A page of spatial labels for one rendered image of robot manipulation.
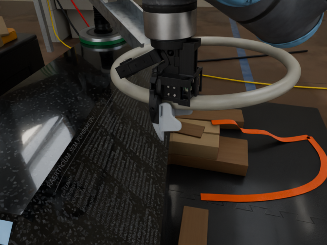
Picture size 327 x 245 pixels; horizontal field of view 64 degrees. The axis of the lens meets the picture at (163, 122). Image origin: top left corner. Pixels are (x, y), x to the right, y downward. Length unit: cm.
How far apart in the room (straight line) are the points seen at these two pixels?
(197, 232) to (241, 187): 47
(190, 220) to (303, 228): 58
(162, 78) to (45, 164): 31
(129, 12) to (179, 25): 69
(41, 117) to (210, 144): 102
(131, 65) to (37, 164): 28
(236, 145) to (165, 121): 122
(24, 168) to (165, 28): 40
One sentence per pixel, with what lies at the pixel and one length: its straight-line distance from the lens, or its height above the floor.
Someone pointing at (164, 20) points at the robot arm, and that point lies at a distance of 43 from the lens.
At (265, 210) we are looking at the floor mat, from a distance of 154.
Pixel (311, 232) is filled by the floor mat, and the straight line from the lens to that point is 155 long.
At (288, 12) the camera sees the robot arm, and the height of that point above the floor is 111.
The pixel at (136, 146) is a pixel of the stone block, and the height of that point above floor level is 69.
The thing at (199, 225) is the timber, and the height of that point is 14.
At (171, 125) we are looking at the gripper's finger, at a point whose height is 89.
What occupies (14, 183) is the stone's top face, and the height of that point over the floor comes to 80.
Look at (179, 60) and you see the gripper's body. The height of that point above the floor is 102.
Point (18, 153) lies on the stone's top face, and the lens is 66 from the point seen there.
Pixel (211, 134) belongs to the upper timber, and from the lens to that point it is 160.
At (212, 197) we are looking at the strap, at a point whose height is 2.
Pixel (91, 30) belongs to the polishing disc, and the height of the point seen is 83.
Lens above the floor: 120
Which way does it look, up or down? 36 degrees down
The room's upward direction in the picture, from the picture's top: straight up
